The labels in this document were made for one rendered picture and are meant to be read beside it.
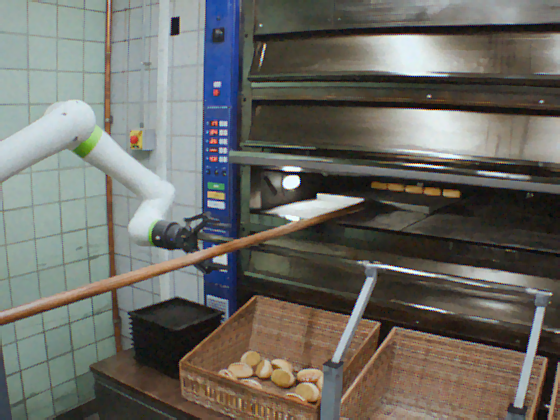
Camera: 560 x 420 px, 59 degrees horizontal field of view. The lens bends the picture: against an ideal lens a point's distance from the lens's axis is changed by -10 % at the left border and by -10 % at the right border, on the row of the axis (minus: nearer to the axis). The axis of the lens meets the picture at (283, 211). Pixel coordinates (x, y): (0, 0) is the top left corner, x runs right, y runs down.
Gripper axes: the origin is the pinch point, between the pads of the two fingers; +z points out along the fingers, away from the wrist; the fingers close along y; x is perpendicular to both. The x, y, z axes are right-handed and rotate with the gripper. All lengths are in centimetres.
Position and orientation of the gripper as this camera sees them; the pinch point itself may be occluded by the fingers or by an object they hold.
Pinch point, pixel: (223, 246)
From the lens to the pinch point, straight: 158.4
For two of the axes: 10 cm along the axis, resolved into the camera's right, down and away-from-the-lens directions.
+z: 8.3, 1.2, -5.4
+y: -0.2, 9.8, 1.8
